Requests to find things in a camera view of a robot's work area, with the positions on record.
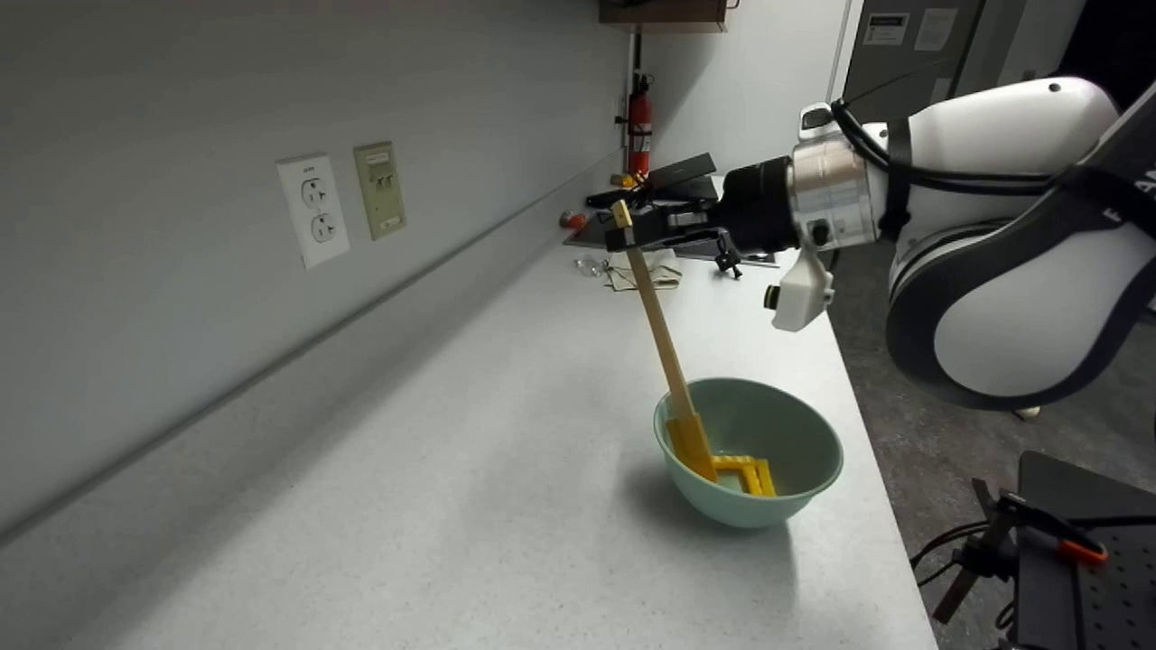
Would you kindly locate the yellow food pieces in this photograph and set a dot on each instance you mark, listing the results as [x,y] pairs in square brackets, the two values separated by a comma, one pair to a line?
[750,476]

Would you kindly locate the beige wall switch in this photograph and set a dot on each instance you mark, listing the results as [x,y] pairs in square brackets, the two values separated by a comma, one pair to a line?
[380,191]

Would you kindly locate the black stovetop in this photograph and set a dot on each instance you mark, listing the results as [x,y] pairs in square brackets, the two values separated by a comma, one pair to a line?
[675,174]

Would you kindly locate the red small object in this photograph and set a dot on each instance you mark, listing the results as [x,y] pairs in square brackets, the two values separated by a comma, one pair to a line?
[577,222]

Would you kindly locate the red fire extinguisher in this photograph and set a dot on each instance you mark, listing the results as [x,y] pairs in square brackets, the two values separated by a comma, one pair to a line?
[636,121]

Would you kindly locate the beige cloth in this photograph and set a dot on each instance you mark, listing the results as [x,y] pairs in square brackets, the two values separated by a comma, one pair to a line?
[614,271]

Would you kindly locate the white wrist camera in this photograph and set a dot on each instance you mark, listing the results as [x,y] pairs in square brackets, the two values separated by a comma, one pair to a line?
[805,293]

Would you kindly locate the mint green bowl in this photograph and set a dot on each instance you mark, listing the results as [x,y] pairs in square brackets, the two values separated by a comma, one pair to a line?
[770,453]

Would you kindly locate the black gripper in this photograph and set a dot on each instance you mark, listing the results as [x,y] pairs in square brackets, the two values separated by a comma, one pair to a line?
[755,211]

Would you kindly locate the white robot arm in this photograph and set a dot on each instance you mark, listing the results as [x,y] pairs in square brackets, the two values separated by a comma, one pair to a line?
[1020,224]

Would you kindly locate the white wall outlet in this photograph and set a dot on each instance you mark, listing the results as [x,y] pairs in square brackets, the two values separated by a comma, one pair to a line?
[317,211]

